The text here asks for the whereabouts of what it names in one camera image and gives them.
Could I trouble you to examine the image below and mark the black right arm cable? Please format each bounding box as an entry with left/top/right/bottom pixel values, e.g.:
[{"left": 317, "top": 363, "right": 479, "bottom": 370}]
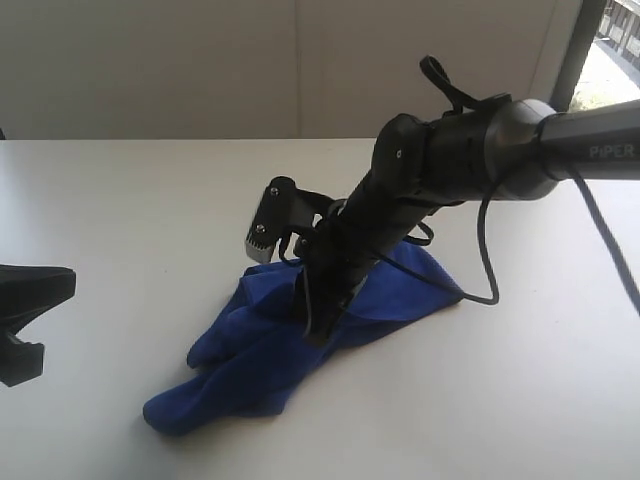
[{"left": 369, "top": 172, "right": 640, "bottom": 317}]

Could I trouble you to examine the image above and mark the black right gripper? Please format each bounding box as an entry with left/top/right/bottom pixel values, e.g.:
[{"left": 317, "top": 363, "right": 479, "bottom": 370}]
[{"left": 294, "top": 172, "right": 439, "bottom": 346}]

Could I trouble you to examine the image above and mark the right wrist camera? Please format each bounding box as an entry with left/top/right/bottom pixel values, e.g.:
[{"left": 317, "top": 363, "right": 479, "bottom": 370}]
[{"left": 245, "top": 176, "right": 334, "bottom": 264}]

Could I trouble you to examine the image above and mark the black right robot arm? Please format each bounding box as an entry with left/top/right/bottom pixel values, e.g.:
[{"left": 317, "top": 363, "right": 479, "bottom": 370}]
[{"left": 295, "top": 96, "right": 639, "bottom": 342}]

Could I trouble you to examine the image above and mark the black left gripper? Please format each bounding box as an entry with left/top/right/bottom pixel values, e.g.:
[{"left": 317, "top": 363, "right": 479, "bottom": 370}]
[{"left": 0, "top": 265, "right": 76, "bottom": 387}]

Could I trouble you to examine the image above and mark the blue microfibre towel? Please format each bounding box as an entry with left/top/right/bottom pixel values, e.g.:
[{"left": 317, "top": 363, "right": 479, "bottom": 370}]
[{"left": 142, "top": 243, "right": 462, "bottom": 436}]

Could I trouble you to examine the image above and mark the dark window frame post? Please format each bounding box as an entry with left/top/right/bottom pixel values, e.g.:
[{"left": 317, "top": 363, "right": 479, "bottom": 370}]
[{"left": 549, "top": 0, "right": 607, "bottom": 112}]

